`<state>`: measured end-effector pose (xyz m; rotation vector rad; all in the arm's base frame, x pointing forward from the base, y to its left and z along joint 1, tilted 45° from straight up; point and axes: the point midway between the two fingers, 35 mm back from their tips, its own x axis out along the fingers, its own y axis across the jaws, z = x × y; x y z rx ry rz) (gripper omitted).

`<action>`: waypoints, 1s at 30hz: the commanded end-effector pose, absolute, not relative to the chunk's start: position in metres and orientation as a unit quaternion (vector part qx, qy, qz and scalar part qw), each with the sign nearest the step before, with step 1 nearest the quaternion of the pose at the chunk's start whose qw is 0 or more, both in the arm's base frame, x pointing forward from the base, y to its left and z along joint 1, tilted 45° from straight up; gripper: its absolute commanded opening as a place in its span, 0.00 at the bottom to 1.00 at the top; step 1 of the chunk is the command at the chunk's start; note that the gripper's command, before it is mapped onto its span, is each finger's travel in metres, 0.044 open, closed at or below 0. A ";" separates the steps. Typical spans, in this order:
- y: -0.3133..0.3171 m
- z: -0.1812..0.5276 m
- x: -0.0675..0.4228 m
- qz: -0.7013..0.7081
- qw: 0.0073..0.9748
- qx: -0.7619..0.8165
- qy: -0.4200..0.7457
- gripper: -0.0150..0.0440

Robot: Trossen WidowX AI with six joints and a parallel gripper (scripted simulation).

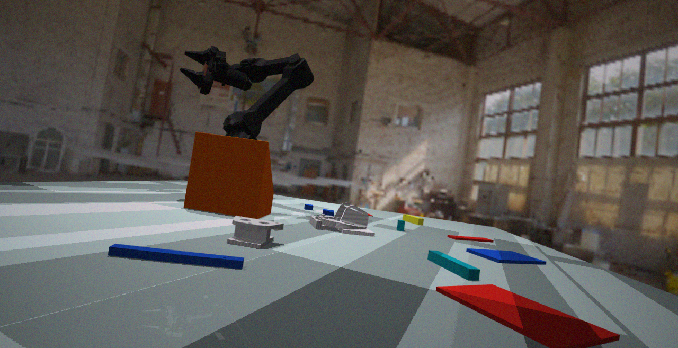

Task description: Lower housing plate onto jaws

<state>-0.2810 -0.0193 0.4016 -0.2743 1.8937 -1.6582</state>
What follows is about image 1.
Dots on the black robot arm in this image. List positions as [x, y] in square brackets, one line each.
[296, 74]

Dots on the blue flat plate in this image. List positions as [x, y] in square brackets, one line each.
[508, 257]

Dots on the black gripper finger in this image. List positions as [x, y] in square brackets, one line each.
[195, 77]
[200, 56]

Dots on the yellow rectangular bar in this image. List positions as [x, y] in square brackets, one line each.
[413, 220]

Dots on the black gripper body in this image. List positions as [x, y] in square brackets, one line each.
[207, 81]

